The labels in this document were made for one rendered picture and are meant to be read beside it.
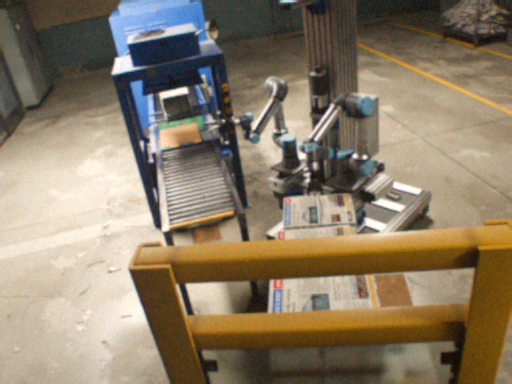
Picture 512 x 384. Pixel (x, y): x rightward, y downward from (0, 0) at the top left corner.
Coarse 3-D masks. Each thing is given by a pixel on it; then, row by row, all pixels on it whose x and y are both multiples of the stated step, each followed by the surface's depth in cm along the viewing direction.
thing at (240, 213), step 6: (216, 144) 399; (216, 150) 388; (216, 156) 377; (222, 156) 376; (222, 162) 366; (222, 168) 357; (228, 174) 346; (228, 180) 338; (228, 186) 330; (234, 186) 333; (234, 192) 321; (234, 198) 314; (234, 204) 307; (240, 204) 306; (240, 210) 299; (240, 216) 297; (240, 222) 299; (246, 222) 301; (240, 228) 302
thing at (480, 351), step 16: (496, 224) 85; (480, 256) 79; (496, 256) 79; (480, 272) 81; (496, 272) 81; (480, 288) 83; (496, 288) 83; (480, 304) 85; (496, 304) 85; (480, 320) 87; (496, 320) 87; (464, 336) 90; (480, 336) 89; (496, 336) 89; (464, 352) 92; (480, 352) 92; (496, 352) 91; (464, 368) 95; (480, 368) 94; (496, 368) 94
